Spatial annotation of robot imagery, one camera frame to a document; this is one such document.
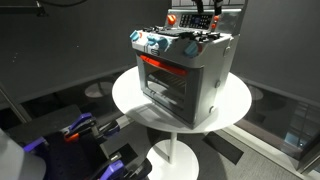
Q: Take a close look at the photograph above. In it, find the grey oven door with window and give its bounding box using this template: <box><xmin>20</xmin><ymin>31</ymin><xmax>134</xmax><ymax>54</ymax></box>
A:
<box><xmin>135</xmin><ymin>52</ymin><xmax>205</xmax><ymax>127</ymax></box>

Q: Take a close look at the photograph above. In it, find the orange oven door handle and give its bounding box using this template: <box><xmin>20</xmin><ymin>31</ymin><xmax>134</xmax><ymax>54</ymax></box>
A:
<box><xmin>138</xmin><ymin>53</ymin><xmax>189</xmax><ymax>77</ymax></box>

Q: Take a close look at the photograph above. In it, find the blue stove knob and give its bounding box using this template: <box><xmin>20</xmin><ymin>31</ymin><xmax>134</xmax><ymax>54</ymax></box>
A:
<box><xmin>156</xmin><ymin>37</ymin><xmax>171</xmax><ymax>52</ymax></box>
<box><xmin>129</xmin><ymin>30</ymin><xmax>141</xmax><ymax>43</ymax></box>
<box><xmin>183</xmin><ymin>41</ymin><xmax>200</xmax><ymax>60</ymax></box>
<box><xmin>146</xmin><ymin>34</ymin><xmax>160</xmax><ymax>47</ymax></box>

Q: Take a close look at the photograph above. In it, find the large orange round dial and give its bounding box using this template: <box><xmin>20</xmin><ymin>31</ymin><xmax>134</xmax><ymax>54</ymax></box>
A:
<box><xmin>166</xmin><ymin>14</ymin><xmax>178</xmax><ymax>26</ymax></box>

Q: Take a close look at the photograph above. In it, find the grey rounded robot base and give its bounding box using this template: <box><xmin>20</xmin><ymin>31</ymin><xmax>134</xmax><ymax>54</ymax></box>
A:
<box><xmin>0</xmin><ymin>127</ymin><xmax>47</xmax><ymax>180</ymax></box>

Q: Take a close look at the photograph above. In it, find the black keypad display panel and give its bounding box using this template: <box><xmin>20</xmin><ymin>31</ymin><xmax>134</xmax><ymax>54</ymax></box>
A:
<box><xmin>178</xmin><ymin>13</ymin><xmax>214</xmax><ymax>30</ymax></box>

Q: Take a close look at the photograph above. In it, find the purple clamp handle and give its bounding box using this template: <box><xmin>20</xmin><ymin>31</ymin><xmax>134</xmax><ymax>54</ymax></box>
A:
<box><xmin>22</xmin><ymin>135</ymin><xmax>48</xmax><ymax>153</ymax></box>

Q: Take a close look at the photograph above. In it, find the black perforated mounting board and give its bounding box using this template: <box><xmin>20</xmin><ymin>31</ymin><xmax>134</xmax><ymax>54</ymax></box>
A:
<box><xmin>5</xmin><ymin>104</ymin><xmax>134</xmax><ymax>180</ymax></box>

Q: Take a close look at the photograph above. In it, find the white round pedestal table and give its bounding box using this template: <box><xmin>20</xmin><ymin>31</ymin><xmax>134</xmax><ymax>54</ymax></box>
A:
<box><xmin>111</xmin><ymin>64</ymin><xmax>253</xmax><ymax>180</ymax></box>

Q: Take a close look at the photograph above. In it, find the grey toy stove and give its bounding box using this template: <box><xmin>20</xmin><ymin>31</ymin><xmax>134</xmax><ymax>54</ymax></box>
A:
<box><xmin>129</xmin><ymin>0</ymin><xmax>250</xmax><ymax>130</ymax></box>

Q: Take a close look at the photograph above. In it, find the black burner grate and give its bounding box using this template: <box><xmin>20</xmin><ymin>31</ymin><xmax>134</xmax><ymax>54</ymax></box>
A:
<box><xmin>142</xmin><ymin>25</ymin><xmax>221</xmax><ymax>43</ymax></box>

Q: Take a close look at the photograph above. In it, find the purple clamp with orange tip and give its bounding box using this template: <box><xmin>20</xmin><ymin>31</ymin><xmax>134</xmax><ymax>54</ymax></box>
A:
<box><xmin>62</xmin><ymin>112</ymin><xmax>101</xmax><ymax>144</ymax></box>

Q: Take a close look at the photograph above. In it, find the purple and black clamp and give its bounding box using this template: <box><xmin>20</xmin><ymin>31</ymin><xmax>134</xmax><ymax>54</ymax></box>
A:
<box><xmin>96</xmin><ymin>156</ymin><xmax>153</xmax><ymax>180</ymax></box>

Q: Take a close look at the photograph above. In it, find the dark purple spring clamp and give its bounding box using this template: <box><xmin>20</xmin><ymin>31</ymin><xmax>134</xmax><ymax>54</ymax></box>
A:
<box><xmin>98</xmin><ymin>118</ymin><xmax>122</xmax><ymax>139</ymax></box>

